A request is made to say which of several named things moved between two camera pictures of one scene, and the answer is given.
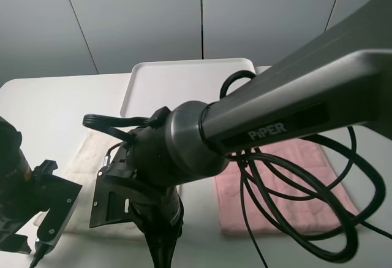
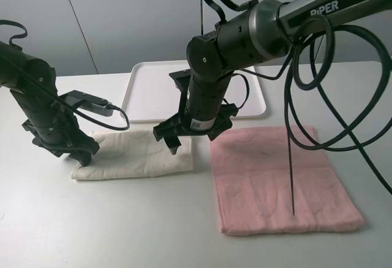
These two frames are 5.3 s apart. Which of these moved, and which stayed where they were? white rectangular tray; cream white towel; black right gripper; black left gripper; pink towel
Moved: black left gripper; cream white towel; black right gripper
Stayed: white rectangular tray; pink towel
